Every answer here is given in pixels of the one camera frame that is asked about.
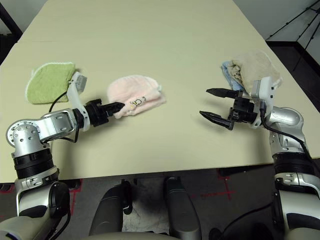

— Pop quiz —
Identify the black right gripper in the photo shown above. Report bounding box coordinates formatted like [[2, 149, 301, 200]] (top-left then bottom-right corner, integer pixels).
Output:
[[199, 87, 259, 131]]

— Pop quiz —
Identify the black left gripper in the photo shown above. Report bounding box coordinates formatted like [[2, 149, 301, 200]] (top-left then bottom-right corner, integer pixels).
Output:
[[83, 99, 125, 127]]

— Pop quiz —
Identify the pink terry towel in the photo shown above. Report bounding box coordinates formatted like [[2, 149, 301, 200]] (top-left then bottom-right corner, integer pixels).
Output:
[[107, 74, 167, 120]]

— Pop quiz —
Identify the light blue terry towel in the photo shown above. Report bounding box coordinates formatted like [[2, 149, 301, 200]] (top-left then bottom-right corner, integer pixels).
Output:
[[221, 59, 245, 91]]

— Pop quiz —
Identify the beige terry towel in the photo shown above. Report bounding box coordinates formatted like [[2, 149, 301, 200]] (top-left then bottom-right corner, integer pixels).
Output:
[[231, 50, 283, 93]]

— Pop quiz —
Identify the green terry towel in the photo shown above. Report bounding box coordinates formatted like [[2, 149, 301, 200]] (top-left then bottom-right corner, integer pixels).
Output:
[[25, 62, 77, 105]]

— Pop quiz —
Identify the black left robot leg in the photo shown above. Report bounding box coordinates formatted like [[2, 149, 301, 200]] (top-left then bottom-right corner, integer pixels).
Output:
[[88, 186, 126, 237]]

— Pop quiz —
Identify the black robot leg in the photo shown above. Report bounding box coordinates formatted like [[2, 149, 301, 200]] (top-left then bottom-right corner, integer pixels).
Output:
[[88, 186, 126, 237], [163, 176, 203, 240]]

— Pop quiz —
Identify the black right robot leg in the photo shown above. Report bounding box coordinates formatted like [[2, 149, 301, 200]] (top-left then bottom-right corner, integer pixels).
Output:
[[163, 176, 203, 240]]

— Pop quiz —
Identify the black tripod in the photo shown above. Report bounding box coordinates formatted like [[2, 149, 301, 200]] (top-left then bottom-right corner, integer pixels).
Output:
[[264, 4, 320, 51]]

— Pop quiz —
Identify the black foam floor mat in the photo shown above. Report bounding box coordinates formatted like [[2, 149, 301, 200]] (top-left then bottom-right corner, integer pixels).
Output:
[[0, 32, 20, 66]]

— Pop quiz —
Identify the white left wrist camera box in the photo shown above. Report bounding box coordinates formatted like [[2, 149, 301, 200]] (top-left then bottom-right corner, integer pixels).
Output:
[[66, 71, 91, 132]]

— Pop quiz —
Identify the black right camera cable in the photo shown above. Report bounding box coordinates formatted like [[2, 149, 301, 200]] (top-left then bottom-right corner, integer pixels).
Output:
[[258, 103, 313, 161]]

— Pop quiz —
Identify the long black cable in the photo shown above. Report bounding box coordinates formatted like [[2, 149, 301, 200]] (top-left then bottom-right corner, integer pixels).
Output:
[[209, 202, 273, 236]]

